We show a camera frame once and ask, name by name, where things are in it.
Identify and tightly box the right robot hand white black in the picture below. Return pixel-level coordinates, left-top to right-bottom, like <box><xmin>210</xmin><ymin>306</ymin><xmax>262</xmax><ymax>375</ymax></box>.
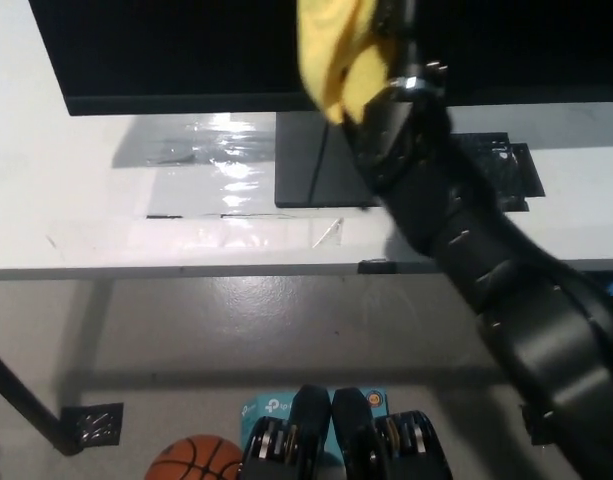
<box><xmin>375</xmin><ymin>0</ymin><xmax>450</xmax><ymax>96</ymax></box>

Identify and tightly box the yellow microfiber cloth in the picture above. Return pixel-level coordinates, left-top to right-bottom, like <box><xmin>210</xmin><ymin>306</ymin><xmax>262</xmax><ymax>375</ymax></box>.
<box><xmin>294</xmin><ymin>0</ymin><xmax>402</xmax><ymax>126</ymax></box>

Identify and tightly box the black HP monitor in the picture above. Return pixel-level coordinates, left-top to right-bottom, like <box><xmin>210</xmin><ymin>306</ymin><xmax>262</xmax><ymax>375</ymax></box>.
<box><xmin>28</xmin><ymin>0</ymin><xmax>613</xmax><ymax>209</ymax></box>

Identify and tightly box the clear plastic film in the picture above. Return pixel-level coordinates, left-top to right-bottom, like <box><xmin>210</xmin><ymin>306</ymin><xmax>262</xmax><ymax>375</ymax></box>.
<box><xmin>110</xmin><ymin>113</ymin><xmax>345</xmax><ymax>249</ymax></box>

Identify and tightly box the small black tape strip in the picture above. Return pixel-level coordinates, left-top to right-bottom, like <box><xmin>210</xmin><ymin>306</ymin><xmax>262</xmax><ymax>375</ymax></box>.
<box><xmin>357</xmin><ymin>258</ymin><xmax>395</xmax><ymax>275</ymax></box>

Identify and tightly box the teal tp-link box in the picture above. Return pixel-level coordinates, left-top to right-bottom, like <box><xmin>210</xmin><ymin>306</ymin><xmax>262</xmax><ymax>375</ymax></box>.
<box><xmin>239</xmin><ymin>387</ymin><xmax>391</xmax><ymax>451</ymax></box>

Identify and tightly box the black floor tape patch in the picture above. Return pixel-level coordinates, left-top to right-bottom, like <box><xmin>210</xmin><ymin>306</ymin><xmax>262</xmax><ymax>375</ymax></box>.
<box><xmin>520</xmin><ymin>404</ymin><xmax>552</xmax><ymax>446</ymax></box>
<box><xmin>60</xmin><ymin>402</ymin><xmax>125</xmax><ymax>446</ymax></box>

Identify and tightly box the orange basketball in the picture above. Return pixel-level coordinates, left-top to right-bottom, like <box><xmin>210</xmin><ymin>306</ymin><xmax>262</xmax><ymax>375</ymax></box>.
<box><xmin>145</xmin><ymin>434</ymin><xmax>245</xmax><ymax>480</ymax></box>

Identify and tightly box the black table leg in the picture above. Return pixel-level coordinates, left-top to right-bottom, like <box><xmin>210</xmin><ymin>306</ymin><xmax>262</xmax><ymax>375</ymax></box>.
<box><xmin>0</xmin><ymin>344</ymin><xmax>85</xmax><ymax>456</ymax></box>

